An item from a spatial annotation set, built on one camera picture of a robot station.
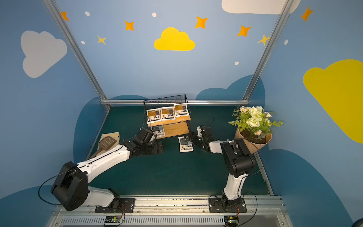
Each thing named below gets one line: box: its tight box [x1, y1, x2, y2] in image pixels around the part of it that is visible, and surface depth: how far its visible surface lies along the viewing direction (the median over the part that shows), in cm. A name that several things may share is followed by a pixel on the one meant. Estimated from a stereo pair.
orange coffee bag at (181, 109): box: [173, 103, 190, 118], surface depth 97 cm
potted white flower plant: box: [228, 105, 285, 155], surface depth 76 cm
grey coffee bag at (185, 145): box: [178, 136, 194, 153], surface depth 100 cm
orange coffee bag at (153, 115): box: [146, 108, 162, 124], surface depth 95 cm
